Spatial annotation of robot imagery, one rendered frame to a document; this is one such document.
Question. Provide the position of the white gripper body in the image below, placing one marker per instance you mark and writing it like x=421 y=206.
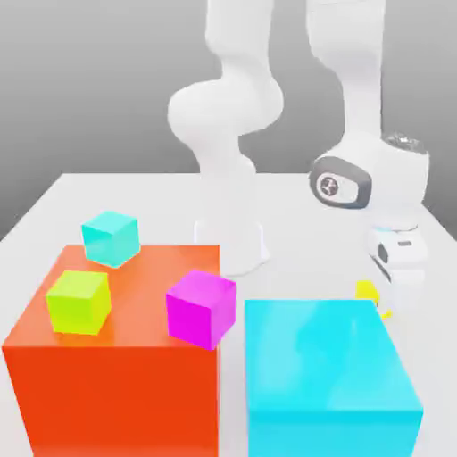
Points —
x=403 y=282

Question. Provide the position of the small yellow cube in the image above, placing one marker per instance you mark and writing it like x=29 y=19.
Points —
x=366 y=291

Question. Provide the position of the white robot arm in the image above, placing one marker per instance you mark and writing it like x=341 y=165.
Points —
x=228 y=107

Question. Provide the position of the small magenta cube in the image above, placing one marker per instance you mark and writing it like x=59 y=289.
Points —
x=196 y=310

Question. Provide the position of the small turquoise cube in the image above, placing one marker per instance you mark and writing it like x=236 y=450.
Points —
x=109 y=237

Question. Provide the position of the small lime green cube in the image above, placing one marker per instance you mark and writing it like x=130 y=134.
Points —
x=76 y=303

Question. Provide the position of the large cyan box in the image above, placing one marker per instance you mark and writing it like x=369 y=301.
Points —
x=321 y=364

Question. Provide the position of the large orange box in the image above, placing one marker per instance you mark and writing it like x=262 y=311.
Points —
x=117 y=392

